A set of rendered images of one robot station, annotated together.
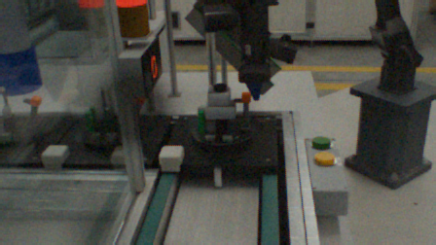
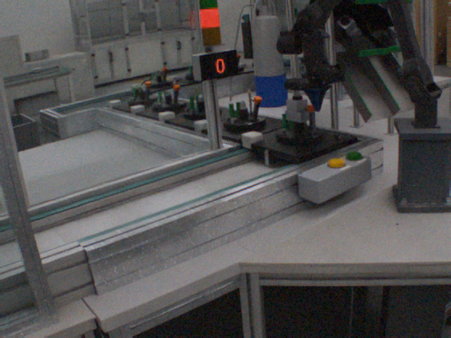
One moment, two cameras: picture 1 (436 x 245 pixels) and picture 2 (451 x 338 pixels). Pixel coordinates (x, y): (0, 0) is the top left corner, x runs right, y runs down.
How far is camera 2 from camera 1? 0.87 m
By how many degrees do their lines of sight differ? 45
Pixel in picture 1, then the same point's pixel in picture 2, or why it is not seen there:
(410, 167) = (424, 200)
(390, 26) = (406, 64)
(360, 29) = not seen: outside the picture
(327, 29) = not seen: outside the picture
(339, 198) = (312, 186)
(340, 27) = not seen: outside the picture
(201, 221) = (232, 176)
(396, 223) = (362, 228)
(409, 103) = (408, 132)
